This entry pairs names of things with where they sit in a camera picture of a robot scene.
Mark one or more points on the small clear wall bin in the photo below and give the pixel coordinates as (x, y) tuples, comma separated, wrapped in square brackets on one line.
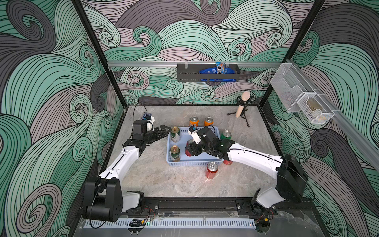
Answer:
[(314, 108)]

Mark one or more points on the aluminium wall rail back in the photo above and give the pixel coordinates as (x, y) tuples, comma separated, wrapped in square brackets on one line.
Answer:
[(175, 63)]

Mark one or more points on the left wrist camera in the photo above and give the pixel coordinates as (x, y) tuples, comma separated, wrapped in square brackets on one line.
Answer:
[(150, 122)]

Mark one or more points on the green gold can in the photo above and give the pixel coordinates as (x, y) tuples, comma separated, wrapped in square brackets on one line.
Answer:
[(174, 153)]

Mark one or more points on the aluminium wall rail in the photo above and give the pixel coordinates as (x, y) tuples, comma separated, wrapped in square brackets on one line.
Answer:
[(367, 149), (175, 63)]

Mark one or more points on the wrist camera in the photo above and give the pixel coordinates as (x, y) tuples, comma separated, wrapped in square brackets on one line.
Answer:
[(150, 122), (193, 132)]

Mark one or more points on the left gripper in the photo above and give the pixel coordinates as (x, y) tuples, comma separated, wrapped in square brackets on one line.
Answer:
[(163, 134)]

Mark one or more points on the green sprite can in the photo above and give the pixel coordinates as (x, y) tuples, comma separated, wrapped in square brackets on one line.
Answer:
[(226, 135)]

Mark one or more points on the red cola can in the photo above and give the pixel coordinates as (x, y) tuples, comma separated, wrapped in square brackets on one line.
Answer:
[(226, 162), (186, 150)]

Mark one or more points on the large clear wall bin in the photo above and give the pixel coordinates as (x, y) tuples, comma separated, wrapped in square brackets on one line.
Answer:
[(287, 86)]

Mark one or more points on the white perforated cable tray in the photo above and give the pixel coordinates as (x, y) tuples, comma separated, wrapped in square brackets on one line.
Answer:
[(213, 223)]

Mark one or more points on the aluminium wall rail right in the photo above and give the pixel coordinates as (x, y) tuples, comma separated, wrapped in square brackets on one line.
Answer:
[(367, 149)]

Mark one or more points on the orange can back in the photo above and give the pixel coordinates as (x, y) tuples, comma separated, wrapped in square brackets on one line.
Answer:
[(194, 121), (208, 121)]

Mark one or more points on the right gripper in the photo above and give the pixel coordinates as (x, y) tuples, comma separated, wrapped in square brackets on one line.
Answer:
[(197, 146)]

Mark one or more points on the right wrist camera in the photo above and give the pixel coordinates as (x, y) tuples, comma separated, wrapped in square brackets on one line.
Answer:
[(193, 132)]

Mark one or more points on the black microphone tripod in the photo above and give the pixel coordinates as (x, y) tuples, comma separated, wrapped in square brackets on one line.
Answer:
[(243, 115)]

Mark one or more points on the blue snack packet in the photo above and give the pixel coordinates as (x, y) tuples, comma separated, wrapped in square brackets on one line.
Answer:
[(218, 69)]

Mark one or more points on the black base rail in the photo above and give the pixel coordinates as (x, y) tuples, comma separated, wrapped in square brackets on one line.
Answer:
[(243, 206)]

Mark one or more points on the blue card box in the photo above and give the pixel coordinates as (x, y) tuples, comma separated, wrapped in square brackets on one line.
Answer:
[(146, 115)]

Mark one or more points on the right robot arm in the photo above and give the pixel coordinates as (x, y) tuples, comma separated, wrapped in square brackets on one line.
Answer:
[(290, 177)]

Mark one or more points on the black wall shelf basket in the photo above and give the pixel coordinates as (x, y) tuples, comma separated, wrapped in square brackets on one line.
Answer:
[(190, 73)]

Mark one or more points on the beige microphone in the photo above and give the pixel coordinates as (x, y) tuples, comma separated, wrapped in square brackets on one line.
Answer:
[(243, 101)]

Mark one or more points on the light blue plastic basket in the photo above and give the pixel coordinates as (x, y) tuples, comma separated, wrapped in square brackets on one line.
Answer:
[(201, 160)]

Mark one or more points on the green white can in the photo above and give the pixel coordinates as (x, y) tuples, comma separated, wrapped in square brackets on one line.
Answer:
[(175, 134)]

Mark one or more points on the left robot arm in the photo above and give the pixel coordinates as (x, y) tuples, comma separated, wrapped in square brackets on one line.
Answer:
[(103, 197)]

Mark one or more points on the red cola can front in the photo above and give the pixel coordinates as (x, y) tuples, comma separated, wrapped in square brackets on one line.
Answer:
[(186, 150)]

